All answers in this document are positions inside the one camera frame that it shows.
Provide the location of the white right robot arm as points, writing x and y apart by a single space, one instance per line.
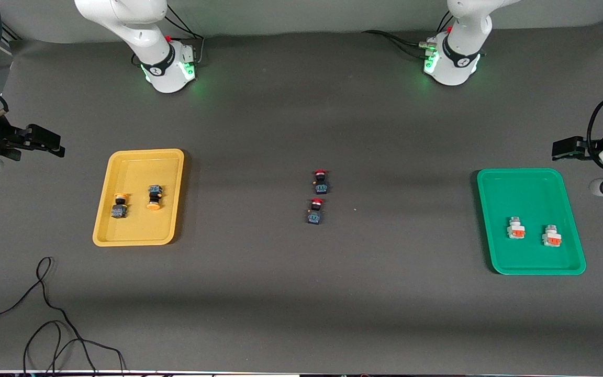
163 63

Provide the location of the green plastic tray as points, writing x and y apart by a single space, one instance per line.
526 199

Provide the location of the yellow plastic tray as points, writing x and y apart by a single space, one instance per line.
139 225

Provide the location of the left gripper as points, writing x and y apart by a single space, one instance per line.
575 147

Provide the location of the red cap push button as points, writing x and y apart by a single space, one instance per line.
321 181
315 211

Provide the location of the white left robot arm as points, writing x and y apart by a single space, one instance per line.
458 52

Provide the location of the white button with orange block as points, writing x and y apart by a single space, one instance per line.
551 236
516 229

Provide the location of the yellow cap push button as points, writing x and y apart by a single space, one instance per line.
154 196
119 207

